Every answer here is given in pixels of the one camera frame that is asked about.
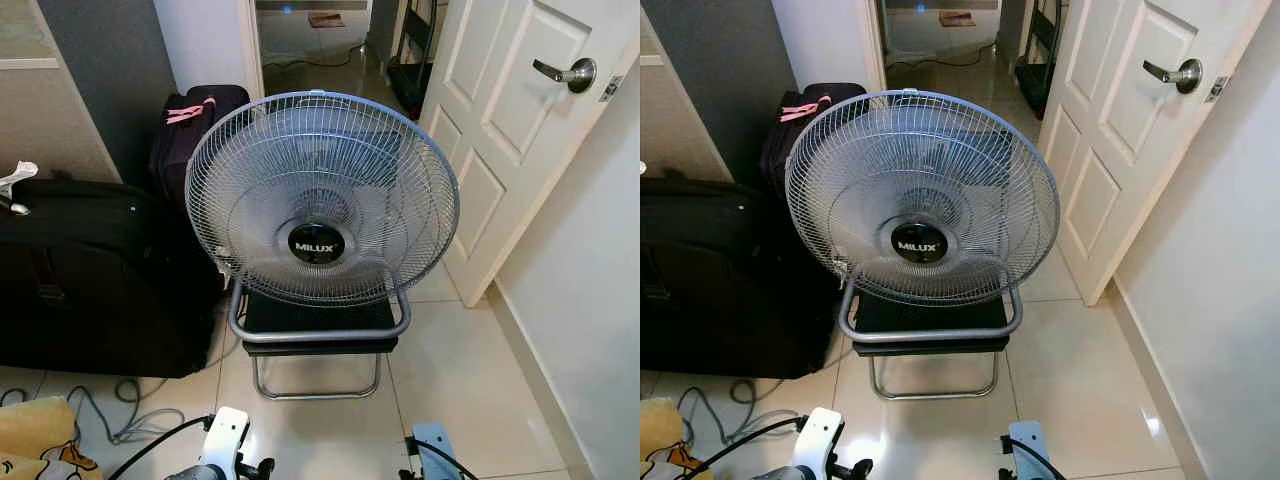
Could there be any pale yellow egg print blanket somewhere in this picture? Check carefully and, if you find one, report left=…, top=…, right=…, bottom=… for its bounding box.
left=640, top=397, right=696, bottom=480
left=0, top=397, right=101, bottom=480

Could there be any large black suitcase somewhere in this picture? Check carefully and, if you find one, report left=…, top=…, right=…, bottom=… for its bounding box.
left=640, top=178, right=846, bottom=379
left=0, top=178, right=226, bottom=379

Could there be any grey Milux electric fan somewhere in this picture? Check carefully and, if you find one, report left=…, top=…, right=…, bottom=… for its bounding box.
left=785, top=88, right=1061, bottom=308
left=184, top=90, right=461, bottom=309

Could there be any dark purple suitcase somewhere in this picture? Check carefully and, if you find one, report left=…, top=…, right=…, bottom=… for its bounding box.
left=148, top=84, right=251, bottom=211
left=760, top=82, right=869, bottom=201

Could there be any pink ribbon tag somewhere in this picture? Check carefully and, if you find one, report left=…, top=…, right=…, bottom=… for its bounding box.
left=165, top=96, right=218, bottom=125
left=778, top=94, right=833, bottom=123

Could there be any white plastic object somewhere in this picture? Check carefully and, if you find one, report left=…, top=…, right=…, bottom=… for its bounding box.
left=0, top=160, right=39, bottom=216

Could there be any white panel door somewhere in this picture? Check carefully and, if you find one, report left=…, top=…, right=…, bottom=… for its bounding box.
left=418, top=0, right=641, bottom=308
left=1038, top=0, right=1273, bottom=306

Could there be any black metal rack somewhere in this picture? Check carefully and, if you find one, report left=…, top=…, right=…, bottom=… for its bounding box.
left=388, top=0, right=441, bottom=116
left=1015, top=0, right=1063, bottom=119

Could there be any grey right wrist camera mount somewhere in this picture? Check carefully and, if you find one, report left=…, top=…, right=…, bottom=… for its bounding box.
left=412, top=422, right=461, bottom=480
left=1005, top=420, right=1053, bottom=480

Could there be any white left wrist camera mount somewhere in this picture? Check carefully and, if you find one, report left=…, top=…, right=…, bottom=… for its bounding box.
left=200, top=406, right=251, bottom=477
left=795, top=406, right=846, bottom=479

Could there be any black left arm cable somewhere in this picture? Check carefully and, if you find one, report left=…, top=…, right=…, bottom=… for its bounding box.
left=700, top=415, right=811, bottom=480
left=105, top=415, right=216, bottom=480

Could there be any grey floor cable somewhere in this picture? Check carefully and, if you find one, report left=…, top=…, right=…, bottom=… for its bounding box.
left=0, top=375, right=216, bottom=446
left=640, top=375, right=811, bottom=446

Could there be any black seat chrome frame chair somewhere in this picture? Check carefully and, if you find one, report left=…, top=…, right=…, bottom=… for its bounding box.
left=228, top=280, right=413, bottom=401
left=838, top=278, right=1025, bottom=401

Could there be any thin black hallway cable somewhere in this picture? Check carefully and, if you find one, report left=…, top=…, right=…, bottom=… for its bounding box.
left=888, top=40, right=991, bottom=69
left=262, top=40, right=366, bottom=71

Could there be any silver lever door handle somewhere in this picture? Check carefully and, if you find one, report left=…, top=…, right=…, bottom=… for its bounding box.
left=532, top=57, right=598, bottom=95
left=1143, top=57, right=1204, bottom=95

